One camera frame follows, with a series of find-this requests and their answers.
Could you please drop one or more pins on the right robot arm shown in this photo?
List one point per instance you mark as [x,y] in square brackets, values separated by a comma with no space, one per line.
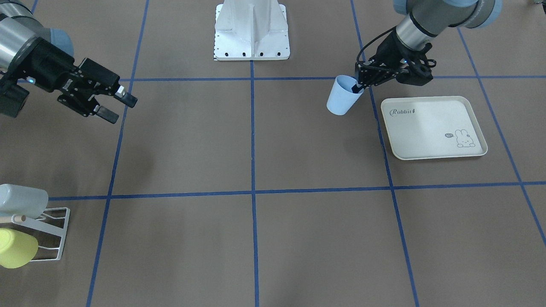
[17,26]

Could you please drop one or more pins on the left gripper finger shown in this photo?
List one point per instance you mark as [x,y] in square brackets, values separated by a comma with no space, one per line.
[357,89]

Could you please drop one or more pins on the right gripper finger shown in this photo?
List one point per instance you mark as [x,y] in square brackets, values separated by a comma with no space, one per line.
[106,114]
[125,97]

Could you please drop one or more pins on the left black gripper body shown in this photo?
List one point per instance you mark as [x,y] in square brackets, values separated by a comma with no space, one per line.
[389,50]

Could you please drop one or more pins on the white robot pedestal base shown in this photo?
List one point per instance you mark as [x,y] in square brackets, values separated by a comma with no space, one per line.
[251,30]

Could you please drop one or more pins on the yellow plastic cup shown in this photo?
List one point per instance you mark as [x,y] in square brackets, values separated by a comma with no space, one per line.
[16,248]

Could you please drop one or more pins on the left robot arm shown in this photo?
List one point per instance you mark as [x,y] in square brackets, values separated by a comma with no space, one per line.
[424,20]

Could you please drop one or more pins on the cream rabbit tray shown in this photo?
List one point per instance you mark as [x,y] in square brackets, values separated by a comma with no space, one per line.
[437,127]

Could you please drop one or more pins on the blue cup back row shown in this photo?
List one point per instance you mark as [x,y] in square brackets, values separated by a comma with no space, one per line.
[341,99]

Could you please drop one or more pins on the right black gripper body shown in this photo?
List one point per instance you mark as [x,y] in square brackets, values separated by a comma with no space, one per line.
[47,65]

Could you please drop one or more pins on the wooden rack handle rod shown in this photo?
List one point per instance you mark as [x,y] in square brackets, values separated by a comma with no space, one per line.
[17,218]

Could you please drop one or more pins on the white wire cup rack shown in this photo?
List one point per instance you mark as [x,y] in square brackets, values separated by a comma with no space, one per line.
[50,230]

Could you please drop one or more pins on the grey plastic cup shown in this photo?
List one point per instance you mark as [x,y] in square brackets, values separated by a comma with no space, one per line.
[28,201]

